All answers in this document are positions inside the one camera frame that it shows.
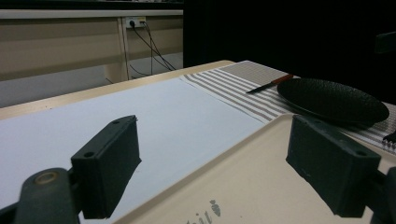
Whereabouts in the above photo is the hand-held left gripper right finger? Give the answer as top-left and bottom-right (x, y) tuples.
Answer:
(285, 114), (382, 218)

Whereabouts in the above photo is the beige plastic tray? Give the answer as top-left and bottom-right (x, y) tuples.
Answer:
(113, 113), (396, 224)

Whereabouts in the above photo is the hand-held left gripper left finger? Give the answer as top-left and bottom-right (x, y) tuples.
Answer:
(70, 115), (142, 220)

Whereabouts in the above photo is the white board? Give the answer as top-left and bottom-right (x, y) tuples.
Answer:
(0, 77), (266, 220)

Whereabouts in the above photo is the black curtain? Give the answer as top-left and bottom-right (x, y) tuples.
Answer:
(182, 0), (396, 105)

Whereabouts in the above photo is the white wall socket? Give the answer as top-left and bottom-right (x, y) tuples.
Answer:
(125, 16), (147, 29)

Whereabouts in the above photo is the black cable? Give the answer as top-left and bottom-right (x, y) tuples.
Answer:
(130, 21), (177, 72)
(141, 21), (155, 77)

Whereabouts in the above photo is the black textured round plate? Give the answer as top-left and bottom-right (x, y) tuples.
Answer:
(276, 77), (390, 129)

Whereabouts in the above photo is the beige wooden desk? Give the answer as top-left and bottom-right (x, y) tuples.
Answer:
(0, 8), (184, 83)

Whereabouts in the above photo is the knife with wooden handle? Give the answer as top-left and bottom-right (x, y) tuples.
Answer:
(246, 74), (295, 94)

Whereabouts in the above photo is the brown white striped placemat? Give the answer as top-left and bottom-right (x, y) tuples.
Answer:
(179, 60), (396, 156)

